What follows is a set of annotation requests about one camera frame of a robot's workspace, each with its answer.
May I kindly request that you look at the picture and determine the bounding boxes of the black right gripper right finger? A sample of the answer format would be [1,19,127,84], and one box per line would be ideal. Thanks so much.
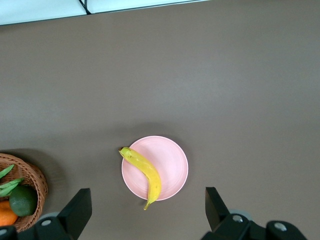
[201,186,308,240]

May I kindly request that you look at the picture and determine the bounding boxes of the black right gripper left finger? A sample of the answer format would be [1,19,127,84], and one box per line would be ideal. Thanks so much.
[18,188,93,240]

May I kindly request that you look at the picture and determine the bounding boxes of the yellow banana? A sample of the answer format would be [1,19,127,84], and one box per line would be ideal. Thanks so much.
[118,146,162,211]

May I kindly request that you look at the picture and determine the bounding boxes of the brown wicker basket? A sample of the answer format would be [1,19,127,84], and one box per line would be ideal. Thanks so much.
[0,152,49,233]

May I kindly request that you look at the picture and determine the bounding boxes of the dark green round fruit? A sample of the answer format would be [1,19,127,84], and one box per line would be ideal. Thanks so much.
[9,184,38,217]

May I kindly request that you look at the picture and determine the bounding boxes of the pink round plate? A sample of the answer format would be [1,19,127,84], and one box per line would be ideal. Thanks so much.
[121,135,189,202]

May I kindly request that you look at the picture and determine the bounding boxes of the orange tangerine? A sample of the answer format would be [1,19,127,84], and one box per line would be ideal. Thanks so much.
[0,199,19,227]

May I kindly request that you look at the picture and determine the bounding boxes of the pink dragon fruit green leaves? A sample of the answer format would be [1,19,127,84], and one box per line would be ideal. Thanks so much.
[0,164,25,198]

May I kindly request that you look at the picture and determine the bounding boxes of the brown table cover mat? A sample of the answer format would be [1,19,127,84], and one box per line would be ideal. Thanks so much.
[0,0,320,240]

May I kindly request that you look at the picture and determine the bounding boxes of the black cable at table edge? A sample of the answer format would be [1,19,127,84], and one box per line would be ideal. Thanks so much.
[78,0,91,15]

